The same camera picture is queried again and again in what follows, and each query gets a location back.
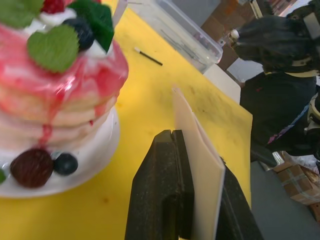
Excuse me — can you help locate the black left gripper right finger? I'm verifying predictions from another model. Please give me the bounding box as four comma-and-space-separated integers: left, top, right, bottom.
215, 156, 264, 240

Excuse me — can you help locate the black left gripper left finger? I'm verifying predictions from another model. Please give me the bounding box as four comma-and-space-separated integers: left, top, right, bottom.
124, 129, 196, 240

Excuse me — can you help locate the cream matchbox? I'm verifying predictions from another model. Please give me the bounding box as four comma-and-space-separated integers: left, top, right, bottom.
171, 84, 227, 240

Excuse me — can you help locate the pink layered pancake cake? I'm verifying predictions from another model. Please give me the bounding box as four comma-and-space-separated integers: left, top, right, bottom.
0, 0, 130, 153

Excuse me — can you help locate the white round plate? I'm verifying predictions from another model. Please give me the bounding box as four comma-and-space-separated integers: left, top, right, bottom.
0, 106, 121, 199

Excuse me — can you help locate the brown cardboard box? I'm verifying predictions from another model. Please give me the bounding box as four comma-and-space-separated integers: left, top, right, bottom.
271, 159, 320, 206

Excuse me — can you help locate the yellow table mat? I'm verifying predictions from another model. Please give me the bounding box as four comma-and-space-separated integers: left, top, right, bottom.
0, 0, 254, 240

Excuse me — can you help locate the dark blueberry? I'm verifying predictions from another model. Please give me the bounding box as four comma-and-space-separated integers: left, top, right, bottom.
62, 17, 96, 51
53, 152, 79, 176

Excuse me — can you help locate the person in black clothing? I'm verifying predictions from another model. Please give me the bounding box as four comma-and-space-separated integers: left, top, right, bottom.
233, 0, 320, 166

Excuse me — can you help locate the dark red cherry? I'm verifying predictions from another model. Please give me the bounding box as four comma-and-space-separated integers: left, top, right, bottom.
9, 148, 55, 189

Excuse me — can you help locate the black match with white tip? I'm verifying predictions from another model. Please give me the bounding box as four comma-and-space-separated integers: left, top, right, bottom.
134, 46, 164, 67

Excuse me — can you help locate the clear plastic storage box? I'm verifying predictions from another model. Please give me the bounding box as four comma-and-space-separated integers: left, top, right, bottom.
124, 0, 224, 75

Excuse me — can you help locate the light green mint leaf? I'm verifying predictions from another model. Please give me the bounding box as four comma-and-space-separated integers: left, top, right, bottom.
26, 24, 81, 74
0, 0, 45, 29

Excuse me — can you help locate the dark green leaf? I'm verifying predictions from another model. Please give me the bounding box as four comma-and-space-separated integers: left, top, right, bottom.
66, 0, 115, 55

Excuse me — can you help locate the red raspberry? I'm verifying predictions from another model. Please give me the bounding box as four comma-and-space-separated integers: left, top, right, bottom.
40, 0, 67, 15

